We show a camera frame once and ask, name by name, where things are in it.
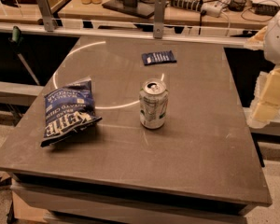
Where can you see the small blue snack packet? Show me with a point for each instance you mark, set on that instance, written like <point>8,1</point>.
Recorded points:
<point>158,57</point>

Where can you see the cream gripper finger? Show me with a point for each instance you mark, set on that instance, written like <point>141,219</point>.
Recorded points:
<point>266,103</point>

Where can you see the metal guard rail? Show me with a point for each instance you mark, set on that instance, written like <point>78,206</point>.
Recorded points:
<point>237,42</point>

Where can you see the black monitor stand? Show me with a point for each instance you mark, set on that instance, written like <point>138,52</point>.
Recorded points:
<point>131,7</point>

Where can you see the right metal bracket post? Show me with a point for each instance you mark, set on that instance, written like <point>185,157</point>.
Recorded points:
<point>159,18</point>

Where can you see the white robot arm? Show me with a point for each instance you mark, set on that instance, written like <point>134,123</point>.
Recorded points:
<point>272,41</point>

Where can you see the metal bracket post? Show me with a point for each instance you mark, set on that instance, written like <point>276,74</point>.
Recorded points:
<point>159,18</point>
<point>49,22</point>

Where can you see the silver 7up soda can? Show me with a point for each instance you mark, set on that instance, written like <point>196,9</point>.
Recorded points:
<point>153,98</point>

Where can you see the left metal bracket post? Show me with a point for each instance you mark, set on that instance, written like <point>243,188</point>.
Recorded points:
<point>49,22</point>

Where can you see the black power strip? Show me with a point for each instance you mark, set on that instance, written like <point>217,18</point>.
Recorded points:
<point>193,5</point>

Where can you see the white power adapter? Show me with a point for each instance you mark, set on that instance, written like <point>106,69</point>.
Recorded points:
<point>212,10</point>

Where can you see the green handled tool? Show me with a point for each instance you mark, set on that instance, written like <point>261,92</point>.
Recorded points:
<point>14,41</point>

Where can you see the black keyboard device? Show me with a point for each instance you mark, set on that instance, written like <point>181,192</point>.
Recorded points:
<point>266,10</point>

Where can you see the blue kettle chips bag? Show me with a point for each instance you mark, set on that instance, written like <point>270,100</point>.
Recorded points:
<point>69,109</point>

